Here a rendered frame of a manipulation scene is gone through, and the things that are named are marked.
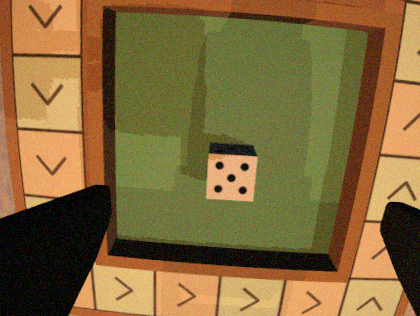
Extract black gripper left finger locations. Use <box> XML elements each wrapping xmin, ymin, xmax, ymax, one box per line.
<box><xmin>0</xmin><ymin>185</ymin><xmax>112</xmax><ymax>316</ymax></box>

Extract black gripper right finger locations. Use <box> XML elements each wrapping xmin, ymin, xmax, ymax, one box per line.
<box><xmin>380</xmin><ymin>201</ymin><xmax>420</xmax><ymax>316</ymax></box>

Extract tan die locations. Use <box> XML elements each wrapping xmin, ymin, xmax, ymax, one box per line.
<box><xmin>206</xmin><ymin>142</ymin><xmax>258</xmax><ymax>202</ymax></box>

